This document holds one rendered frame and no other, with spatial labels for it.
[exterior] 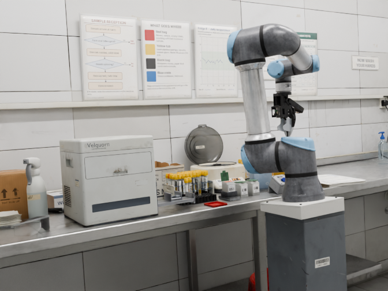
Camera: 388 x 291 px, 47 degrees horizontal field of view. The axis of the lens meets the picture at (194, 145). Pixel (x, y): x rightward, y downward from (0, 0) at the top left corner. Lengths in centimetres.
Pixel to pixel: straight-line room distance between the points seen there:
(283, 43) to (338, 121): 168
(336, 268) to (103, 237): 82
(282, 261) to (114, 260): 99
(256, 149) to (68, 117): 98
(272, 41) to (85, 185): 81
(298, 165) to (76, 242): 80
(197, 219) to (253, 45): 68
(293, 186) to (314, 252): 23
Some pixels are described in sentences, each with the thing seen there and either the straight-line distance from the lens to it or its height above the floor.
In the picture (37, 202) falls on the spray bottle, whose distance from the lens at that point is 174.
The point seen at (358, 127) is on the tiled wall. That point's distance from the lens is 339.
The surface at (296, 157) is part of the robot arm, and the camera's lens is 160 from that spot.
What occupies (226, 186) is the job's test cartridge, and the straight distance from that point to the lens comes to 190.
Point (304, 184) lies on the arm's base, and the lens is 160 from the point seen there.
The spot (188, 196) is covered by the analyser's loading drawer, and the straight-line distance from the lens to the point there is 179.
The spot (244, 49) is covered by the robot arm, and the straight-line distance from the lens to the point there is 163.
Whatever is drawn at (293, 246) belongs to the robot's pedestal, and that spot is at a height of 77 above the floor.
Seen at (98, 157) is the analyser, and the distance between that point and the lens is 157.
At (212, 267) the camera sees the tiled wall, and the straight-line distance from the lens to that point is 265.
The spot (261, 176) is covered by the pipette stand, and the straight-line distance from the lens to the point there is 209.
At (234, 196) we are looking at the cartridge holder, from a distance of 191.
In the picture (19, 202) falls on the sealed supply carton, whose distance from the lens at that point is 185.
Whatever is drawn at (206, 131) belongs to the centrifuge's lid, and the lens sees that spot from 245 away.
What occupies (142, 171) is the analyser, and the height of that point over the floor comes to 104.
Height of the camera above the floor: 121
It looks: 3 degrees down
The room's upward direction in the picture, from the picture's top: 3 degrees counter-clockwise
